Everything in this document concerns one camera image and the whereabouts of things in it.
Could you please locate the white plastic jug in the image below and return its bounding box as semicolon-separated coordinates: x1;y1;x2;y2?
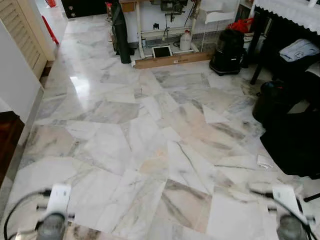
179;29;193;52

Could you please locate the folded grey towel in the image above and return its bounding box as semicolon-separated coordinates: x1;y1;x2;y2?
279;39;320;63

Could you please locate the grey metallic object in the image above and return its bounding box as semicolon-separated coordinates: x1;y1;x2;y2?
307;62;320;79

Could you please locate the black dining chair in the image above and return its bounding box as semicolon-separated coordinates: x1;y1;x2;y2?
270;20;320;108

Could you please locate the black folding chair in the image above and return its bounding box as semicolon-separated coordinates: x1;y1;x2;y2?
260;112;320;203

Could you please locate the long brown cardboard box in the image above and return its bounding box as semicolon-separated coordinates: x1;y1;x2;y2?
133;50;216;70

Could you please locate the white scalloped tablecloth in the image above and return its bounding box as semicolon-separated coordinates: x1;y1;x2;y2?
250;0;320;35

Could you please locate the beige louvered wooden door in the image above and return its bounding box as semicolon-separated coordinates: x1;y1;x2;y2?
0;0;57;80

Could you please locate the black vacuum cleaner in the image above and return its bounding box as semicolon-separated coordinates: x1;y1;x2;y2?
209;28;246;76

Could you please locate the black wooden table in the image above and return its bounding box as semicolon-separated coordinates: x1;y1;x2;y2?
242;6;275;86

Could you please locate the white framed tablet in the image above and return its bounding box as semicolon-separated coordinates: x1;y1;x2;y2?
152;45;173;59

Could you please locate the dark green rolled bag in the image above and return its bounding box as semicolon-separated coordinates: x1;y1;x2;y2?
111;0;133;64

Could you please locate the red stick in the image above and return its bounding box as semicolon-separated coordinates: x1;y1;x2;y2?
41;15;60;46

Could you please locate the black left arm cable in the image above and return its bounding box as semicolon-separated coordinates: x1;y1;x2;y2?
2;188;54;240

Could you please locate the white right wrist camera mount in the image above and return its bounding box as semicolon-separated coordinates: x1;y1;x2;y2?
272;185;302;221

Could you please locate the white plastic chair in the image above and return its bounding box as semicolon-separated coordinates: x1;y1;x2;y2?
202;0;238;25

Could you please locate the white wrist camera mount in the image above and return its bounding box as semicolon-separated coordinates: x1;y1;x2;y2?
272;185;302;221
46;183;72;217

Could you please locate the red bag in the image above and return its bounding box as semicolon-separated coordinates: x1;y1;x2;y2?
228;18;255;34

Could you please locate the white shelf frame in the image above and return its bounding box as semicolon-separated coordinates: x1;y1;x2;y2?
134;0;206;57

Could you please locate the black cabinet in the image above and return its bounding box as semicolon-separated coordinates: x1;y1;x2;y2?
61;0;108;19

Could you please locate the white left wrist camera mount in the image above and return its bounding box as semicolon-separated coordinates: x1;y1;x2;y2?
46;183;72;217

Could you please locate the black round appliance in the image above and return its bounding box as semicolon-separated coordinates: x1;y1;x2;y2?
251;80;301;126

